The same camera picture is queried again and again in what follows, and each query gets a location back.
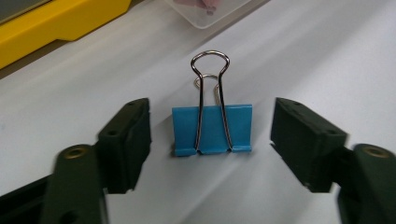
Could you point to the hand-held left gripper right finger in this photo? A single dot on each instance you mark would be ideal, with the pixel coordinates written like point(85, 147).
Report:
point(308, 146)

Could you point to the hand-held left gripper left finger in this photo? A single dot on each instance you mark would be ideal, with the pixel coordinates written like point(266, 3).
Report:
point(124, 146)

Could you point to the blue binder clip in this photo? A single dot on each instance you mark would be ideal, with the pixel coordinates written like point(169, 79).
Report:
point(211, 130)

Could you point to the yellow black organizer cabinet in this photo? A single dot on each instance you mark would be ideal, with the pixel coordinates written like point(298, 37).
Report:
point(46, 29)

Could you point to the clear plastic organizer drawer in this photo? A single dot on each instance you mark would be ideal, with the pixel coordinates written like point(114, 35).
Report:
point(202, 18)

